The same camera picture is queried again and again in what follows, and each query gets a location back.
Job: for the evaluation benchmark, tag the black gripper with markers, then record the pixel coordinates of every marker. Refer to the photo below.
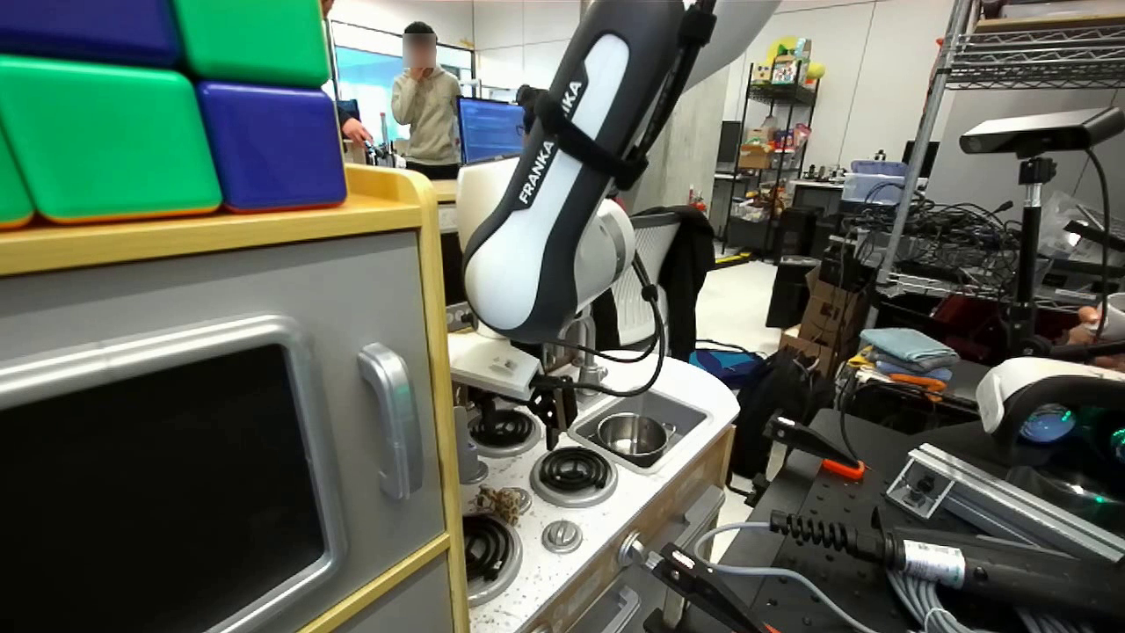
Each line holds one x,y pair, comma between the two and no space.
554,369

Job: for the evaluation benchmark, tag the white and black Franka arm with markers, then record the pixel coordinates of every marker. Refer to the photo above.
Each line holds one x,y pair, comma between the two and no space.
563,178

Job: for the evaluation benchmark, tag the small steel pot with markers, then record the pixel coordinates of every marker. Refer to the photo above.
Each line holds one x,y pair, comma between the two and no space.
630,434

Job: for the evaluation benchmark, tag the small brown stuffed animal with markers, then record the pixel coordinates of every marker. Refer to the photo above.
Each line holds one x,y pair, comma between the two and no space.
504,500

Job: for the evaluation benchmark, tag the grey toy faucet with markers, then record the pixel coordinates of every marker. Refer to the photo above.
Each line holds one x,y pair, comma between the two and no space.
591,381

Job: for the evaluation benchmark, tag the black coil toy burner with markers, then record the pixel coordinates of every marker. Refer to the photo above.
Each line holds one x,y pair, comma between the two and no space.
501,430
574,472
486,551

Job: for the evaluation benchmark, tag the silver stove knob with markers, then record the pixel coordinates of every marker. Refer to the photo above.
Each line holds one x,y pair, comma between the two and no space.
562,534

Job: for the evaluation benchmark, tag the blue bag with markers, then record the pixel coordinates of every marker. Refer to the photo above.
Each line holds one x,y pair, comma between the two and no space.
725,364

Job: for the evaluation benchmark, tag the white chair back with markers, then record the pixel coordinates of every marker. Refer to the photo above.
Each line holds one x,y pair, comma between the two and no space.
649,251

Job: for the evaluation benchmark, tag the black jacket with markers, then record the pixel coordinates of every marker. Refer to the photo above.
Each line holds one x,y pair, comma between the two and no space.
687,265

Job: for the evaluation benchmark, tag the toy kitchen with yellow trim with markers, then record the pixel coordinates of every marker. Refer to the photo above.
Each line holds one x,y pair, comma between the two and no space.
352,353

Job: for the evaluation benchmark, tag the black bar clamp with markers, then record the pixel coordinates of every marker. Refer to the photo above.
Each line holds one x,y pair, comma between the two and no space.
704,580

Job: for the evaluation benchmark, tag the blue computer monitor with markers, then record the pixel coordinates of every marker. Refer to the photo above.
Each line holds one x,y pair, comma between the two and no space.
486,131

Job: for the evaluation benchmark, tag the brown cardboard box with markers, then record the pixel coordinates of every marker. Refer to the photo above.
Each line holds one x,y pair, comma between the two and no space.
835,310

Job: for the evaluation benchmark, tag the person in beige shirt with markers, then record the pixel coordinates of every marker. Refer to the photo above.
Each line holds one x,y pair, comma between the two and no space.
431,109

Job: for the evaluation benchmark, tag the folded blue cloth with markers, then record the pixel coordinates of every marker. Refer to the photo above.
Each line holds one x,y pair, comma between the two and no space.
908,346

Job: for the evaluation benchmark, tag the black shelf with colourful items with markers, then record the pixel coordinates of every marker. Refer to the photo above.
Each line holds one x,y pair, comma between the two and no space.
780,128

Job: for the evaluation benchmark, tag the blue plastic tub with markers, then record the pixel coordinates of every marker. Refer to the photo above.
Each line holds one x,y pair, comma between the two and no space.
881,182

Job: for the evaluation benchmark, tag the black tool with silver collar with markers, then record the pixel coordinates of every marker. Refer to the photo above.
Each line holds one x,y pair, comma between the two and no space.
971,564

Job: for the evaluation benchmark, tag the silver aluminium bar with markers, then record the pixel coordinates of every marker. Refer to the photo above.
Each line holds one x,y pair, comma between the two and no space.
997,497

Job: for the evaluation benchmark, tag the white and black headset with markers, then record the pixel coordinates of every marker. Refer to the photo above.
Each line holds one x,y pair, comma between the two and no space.
1056,422

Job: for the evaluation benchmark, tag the black camera stand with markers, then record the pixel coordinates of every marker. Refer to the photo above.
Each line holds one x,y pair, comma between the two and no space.
1032,231

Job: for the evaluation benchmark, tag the black stereo camera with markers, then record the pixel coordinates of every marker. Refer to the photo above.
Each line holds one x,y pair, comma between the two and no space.
1039,128

